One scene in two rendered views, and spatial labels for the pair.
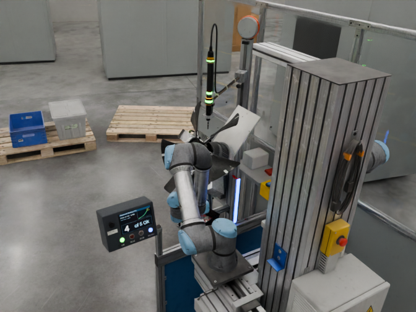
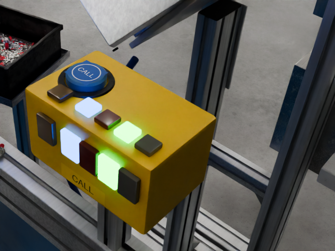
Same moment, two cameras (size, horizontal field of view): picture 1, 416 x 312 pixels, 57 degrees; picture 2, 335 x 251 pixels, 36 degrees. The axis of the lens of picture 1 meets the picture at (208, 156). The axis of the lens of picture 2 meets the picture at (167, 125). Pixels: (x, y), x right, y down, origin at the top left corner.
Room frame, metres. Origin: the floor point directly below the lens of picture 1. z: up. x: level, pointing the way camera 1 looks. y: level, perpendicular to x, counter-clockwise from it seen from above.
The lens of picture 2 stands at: (1.96, -0.81, 1.38)
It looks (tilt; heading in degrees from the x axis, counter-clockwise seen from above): 41 degrees down; 67
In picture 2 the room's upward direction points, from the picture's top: 7 degrees clockwise
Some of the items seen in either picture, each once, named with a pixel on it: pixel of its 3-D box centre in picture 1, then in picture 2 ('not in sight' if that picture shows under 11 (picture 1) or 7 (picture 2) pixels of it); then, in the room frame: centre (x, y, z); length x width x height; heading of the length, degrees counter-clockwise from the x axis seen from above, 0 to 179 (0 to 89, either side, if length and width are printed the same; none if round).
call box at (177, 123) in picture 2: (274, 189); (118, 141); (2.06, -0.44, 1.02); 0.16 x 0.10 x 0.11; 123
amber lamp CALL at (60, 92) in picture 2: not in sight; (60, 93); (2.01, -0.42, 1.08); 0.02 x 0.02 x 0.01; 33
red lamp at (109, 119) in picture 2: not in sight; (107, 119); (2.05, -0.46, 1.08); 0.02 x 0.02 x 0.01; 33
